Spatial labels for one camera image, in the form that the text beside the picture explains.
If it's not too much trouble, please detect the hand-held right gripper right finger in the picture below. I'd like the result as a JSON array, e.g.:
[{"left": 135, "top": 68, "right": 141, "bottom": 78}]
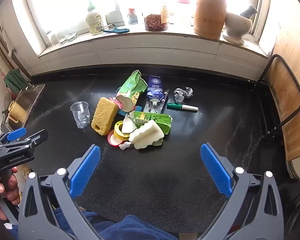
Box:
[{"left": 197, "top": 143, "right": 285, "bottom": 240}]

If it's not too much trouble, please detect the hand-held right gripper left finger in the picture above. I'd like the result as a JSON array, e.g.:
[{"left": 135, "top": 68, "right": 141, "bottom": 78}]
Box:
[{"left": 18, "top": 144, "right": 108, "bottom": 240}]

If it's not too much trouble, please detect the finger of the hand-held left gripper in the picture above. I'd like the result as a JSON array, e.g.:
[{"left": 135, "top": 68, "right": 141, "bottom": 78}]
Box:
[
  {"left": 0, "top": 127, "right": 27, "bottom": 147},
  {"left": 0, "top": 129, "right": 48, "bottom": 153}
]

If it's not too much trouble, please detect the pink round lid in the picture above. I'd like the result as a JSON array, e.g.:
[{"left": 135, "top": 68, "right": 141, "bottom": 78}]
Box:
[{"left": 107, "top": 129, "right": 124, "bottom": 147}]

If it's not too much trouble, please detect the clear plastic cup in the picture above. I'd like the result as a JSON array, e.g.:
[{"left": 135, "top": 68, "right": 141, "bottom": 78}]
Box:
[{"left": 70, "top": 101, "right": 91, "bottom": 129}]

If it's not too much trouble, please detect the yellow tape roll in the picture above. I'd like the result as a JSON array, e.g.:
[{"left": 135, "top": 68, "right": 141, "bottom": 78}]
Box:
[{"left": 114, "top": 120, "right": 133, "bottom": 140}]

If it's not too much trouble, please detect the yellow sponge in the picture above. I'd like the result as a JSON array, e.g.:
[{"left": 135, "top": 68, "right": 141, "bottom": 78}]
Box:
[{"left": 91, "top": 97, "right": 119, "bottom": 136}]

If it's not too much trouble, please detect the white foam block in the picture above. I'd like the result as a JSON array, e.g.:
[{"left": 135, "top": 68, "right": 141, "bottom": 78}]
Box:
[{"left": 129, "top": 119, "right": 165, "bottom": 150}]

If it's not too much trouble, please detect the pink candy wrapper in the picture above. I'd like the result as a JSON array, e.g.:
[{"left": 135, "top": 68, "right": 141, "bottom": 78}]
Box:
[{"left": 109, "top": 96, "right": 125, "bottom": 110}]

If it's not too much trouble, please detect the green and white marker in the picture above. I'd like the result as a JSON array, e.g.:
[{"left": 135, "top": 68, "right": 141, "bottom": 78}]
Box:
[{"left": 167, "top": 102, "right": 199, "bottom": 112}]

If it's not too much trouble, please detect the green cardboard carton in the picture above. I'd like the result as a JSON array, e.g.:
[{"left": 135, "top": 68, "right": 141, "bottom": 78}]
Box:
[{"left": 129, "top": 110, "right": 172, "bottom": 147}]

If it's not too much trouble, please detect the grey paper ball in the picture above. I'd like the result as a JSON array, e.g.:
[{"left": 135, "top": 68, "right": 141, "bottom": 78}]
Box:
[{"left": 174, "top": 87, "right": 193, "bottom": 103}]

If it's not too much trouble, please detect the silver pill blister pack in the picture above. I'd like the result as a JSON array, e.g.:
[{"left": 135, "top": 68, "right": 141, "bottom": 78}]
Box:
[{"left": 143, "top": 89, "right": 170, "bottom": 114}]

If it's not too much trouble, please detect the crushed green paper cup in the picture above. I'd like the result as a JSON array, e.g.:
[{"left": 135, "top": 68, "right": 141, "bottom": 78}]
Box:
[{"left": 116, "top": 70, "right": 148, "bottom": 112}]

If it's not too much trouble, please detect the blue toothpaste tube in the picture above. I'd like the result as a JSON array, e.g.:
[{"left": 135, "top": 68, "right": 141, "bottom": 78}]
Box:
[{"left": 146, "top": 74, "right": 163, "bottom": 105}]

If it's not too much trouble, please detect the yellow plastic cup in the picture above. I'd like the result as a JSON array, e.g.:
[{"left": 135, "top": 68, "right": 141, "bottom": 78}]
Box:
[{"left": 8, "top": 100, "right": 28, "bottom": 123}]

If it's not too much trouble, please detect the steel sink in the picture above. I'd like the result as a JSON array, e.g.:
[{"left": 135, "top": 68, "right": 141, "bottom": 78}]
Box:
[{"left": 0, "top": 84, "right": 46, "bottom": 130}]

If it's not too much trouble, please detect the green cloth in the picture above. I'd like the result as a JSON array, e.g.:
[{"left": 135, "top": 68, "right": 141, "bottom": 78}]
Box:
[{"left": 4, "top": 69, "right": 24, "bottom": 94}]

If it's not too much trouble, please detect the blue fleece clothing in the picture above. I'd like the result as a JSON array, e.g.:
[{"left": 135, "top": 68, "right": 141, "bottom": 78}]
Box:
[{"left": 52, "top": 209, "right": 178, "bottom": 240}]

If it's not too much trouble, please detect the small clear glass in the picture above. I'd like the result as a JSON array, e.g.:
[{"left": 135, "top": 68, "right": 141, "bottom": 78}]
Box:
[
  {"left": 51, "top": 32, "right": 65, "bottom": 46},
  {"left": 65, "top": 30, "right": 79, "bottom": 41}
]

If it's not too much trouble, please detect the wooden cutting board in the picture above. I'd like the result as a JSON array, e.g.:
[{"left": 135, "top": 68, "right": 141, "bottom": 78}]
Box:
[{"left": 266, "top": 55, "right": 300, "bottom": 180}]

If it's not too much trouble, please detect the dish soap bottle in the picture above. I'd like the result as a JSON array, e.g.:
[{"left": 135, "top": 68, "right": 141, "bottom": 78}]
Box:
[{"left": 86, "top": 0, "right": 105, "bottom": 35}]

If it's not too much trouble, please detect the wooden utensil holder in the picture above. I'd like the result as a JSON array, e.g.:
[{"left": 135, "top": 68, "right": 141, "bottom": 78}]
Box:
[{"left": 193, "top": 0, "right": 227, "bottom": 40}]

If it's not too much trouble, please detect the small glass jar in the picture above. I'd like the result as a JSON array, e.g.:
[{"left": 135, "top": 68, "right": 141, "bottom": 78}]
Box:
[{"left": 128, "top": 7, "right": 138, "bottom": 25}]

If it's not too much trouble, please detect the jar of red beans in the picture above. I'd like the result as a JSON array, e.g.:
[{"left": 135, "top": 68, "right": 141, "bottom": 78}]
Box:
[{"left": 143, "top": 1, "right": 171, "bottom": 32}]

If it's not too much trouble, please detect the white jar with red lid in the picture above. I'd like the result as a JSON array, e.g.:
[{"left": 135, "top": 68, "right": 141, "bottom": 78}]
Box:
[{"left": 177, "top": 0, "right": 192, "bottom": 27}]

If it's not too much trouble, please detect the grey pestle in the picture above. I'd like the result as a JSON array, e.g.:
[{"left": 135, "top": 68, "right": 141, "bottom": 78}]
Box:
[{"left": 240, "top": 5, "right": 257, "bottom": 19}]

